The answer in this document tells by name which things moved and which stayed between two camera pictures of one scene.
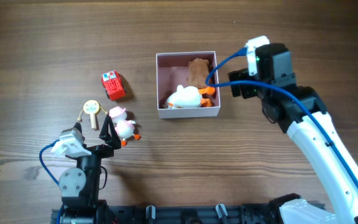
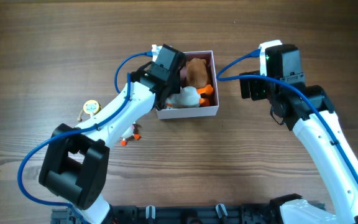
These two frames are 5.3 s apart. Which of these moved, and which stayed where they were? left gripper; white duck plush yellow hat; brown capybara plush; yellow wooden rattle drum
Moved: left gripper
Stayed: yellow wooden rattle drum; brown capybara plush; white duck plush yellow hat
